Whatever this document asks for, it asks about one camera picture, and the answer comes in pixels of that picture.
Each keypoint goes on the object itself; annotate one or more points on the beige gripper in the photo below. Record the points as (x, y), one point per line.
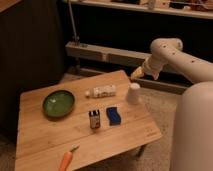
(137, 73)

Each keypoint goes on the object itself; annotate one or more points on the white ceramic cup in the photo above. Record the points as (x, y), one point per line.
(133, 93)

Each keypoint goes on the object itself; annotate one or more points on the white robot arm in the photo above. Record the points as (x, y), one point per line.
(192, 142)

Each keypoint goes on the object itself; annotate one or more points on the blue eraser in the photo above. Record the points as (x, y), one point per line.
(113, 116)

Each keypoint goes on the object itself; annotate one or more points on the clear plastic bottle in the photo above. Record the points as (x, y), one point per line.
(101, 91)

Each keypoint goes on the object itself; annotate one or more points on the small battery box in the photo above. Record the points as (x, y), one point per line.
(94, 117)

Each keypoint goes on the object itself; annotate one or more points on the green round plate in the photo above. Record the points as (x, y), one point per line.
(58, 104)

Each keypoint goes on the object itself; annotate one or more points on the orange carrot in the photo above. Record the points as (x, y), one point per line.
(67, 158)

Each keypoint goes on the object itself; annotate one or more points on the wooden table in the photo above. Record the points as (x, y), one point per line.
(41, 143)

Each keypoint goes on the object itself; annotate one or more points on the metal shelf rail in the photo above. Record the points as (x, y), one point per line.
(106, 53)

